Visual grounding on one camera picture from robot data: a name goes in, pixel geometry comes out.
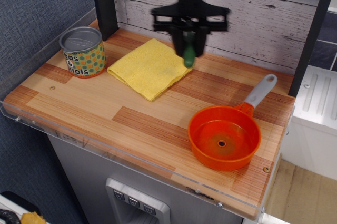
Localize black left vertical post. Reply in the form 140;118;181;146
94;0;118;41

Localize black right vertical post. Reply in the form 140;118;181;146
288;0;331;97

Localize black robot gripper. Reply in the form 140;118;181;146
151;0;230;57

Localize black and yellow object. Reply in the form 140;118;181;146
1;191;48;223

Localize black vertical post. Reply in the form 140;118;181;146
288;0;331;97
94;0;118;41

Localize peas and carrots can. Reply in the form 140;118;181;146
59;26;107;79

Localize grey toy fridge cabinet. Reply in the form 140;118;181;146
49;136;243;223

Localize yellow folded cloth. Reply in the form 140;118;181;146
107;38;192;102

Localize clear acrylic table guard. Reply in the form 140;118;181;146
1;11;294;223

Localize orange pot with grey handle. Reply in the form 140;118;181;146
187;74;277;171

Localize white toy sink unit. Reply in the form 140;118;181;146
281;66;336;179

